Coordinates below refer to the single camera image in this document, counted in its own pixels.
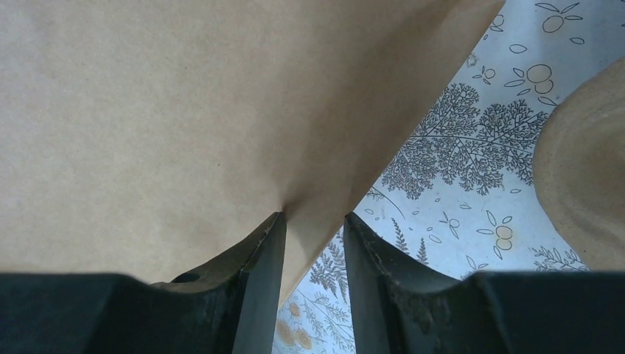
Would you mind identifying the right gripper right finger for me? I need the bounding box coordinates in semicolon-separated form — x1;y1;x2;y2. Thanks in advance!
343;213;624;354

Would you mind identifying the brown pulp cup carrier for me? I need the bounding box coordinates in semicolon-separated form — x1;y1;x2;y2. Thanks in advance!
533;59;624;271

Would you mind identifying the brown paper bag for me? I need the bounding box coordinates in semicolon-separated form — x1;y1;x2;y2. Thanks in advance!
1;1;503;300

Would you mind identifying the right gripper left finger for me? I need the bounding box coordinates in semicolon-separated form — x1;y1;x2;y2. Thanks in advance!
1;212;287;353

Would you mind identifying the floral table mat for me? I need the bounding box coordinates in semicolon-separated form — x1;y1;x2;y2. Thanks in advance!
271;0;625;354

